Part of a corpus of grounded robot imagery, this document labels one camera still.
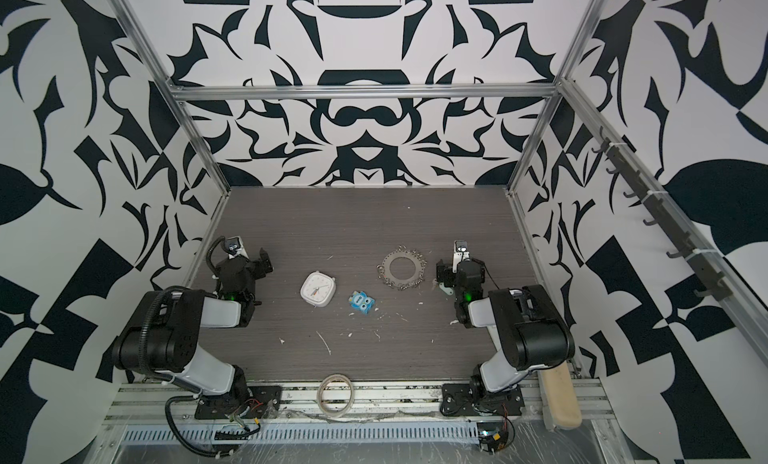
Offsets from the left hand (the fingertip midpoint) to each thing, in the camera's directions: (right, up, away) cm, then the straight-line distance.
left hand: (244, 249), depth 91 cm
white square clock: (+23, -11, -2) cm, 25 cm away
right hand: (+66, -3, +3) cm, 66 cm away
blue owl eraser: (+36, -15, -2) cm, 39 cm away
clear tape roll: (+29, -37, -18) cm, 50 cm away
